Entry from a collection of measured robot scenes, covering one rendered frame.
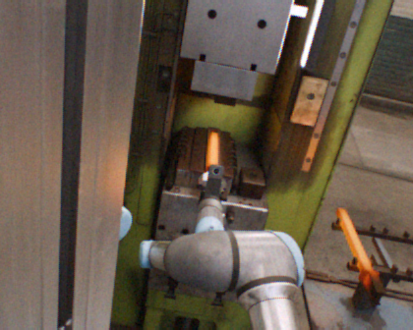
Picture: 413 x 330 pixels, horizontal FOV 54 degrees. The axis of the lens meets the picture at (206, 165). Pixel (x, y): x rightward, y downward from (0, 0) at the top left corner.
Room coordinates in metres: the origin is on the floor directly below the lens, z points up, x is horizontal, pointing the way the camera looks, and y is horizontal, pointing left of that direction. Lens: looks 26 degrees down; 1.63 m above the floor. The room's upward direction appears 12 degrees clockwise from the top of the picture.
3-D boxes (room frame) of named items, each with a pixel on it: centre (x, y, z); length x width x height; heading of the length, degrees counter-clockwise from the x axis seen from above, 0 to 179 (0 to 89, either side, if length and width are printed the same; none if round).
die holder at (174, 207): (1.48, -0.04, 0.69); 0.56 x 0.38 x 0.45; 3
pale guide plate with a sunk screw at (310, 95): (1.41, -0.31, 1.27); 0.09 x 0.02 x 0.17; 93
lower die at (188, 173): (1.47, 0.01, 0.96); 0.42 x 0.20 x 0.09; 3
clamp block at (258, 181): (1.33, -0.17, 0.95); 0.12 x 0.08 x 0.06; 3
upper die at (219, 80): (1.47, 0.01, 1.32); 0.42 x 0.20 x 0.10; 3
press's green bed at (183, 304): (1.48, -0.04, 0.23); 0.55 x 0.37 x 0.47; 3
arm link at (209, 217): (0.94, -0.04, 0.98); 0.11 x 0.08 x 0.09; 3
